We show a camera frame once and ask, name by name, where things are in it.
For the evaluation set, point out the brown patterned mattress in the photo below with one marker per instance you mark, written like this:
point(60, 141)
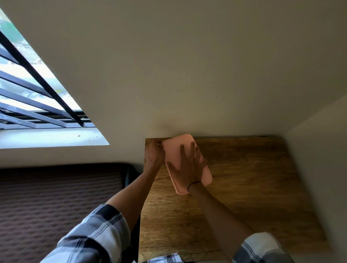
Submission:
point(54, 208)

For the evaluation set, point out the person's left forearm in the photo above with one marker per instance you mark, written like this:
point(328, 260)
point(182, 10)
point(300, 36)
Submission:
point(132, 197)

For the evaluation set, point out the person's right hand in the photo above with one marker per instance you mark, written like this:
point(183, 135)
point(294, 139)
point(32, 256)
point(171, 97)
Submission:
point(189, 170)

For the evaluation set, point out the person's left hand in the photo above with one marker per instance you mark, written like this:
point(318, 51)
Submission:
point(154, 157)

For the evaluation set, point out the black bed frame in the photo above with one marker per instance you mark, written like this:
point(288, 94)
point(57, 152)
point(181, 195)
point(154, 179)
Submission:
point(131, 176)

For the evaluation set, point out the white window sill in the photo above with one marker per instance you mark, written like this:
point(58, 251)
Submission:
point(48, 137)

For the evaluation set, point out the pink lid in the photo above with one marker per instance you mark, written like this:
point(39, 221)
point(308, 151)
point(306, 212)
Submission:
point(173, 149)

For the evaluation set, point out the black wrist band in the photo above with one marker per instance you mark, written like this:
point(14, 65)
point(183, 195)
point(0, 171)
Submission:
point(193, 183)

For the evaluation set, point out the black window grille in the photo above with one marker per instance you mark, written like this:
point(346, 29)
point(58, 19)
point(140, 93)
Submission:
point(38, 78)

